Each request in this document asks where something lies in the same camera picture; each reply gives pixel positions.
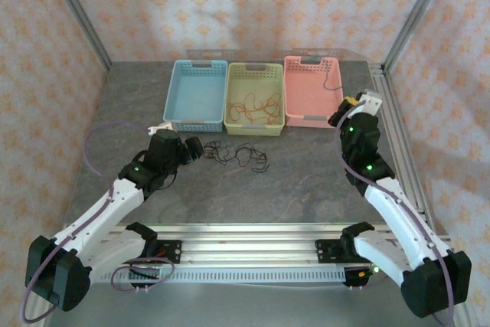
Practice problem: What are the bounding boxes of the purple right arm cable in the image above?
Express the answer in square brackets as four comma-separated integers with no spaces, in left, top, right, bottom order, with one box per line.
[335,101,456,327]

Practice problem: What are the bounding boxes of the aluminium frame post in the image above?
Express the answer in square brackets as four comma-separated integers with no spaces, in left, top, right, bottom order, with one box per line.
[382,0,455,72]
[41,0,113,72]

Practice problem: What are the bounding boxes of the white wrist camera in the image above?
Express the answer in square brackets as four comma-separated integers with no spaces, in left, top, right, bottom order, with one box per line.
[358,89,384,116]
[147,121,175,133]

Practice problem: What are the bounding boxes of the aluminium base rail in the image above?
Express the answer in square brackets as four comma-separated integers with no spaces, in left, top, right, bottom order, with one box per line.
[63,222,455,267]

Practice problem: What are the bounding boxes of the purple looped cable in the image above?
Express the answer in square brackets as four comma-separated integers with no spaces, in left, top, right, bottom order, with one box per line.
[110,257,175,294]

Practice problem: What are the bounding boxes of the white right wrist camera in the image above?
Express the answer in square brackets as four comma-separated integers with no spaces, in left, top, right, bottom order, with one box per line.
[358,89,384,116]

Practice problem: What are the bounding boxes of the pink perforated plastic basket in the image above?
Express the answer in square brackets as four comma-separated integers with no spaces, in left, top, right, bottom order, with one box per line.
[283,54,346,129]

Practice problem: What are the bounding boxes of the slotted cable duct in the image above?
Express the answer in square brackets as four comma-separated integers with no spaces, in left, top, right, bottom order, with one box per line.
[91,267,345,285]

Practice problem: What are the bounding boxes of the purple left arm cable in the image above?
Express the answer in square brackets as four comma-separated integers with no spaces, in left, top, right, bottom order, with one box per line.
[21,122,152,324]

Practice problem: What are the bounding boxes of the blue perforated plastic basket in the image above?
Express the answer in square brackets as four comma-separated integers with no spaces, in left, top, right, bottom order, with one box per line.
[163,59,230,132]

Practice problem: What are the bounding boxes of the yellow perforated plastic basket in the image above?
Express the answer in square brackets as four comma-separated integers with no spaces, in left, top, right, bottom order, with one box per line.
[224,62,286,137]

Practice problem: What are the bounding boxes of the aluminium side rail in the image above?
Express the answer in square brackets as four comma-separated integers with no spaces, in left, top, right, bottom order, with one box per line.
[369,62,436,228]

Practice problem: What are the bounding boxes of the black connector box with LED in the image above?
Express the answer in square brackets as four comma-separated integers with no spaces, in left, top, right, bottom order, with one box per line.
[342,263,384,289]

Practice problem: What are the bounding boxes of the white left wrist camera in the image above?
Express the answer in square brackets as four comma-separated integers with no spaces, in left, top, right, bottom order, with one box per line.
[147,121,175,133]

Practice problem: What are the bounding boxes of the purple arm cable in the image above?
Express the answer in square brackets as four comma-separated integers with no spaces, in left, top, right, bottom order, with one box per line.
[335,101,456,327]
[21,122,152,324]

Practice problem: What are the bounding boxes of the orange cable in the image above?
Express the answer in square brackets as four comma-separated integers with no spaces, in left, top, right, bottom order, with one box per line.
[228,93,284,126]

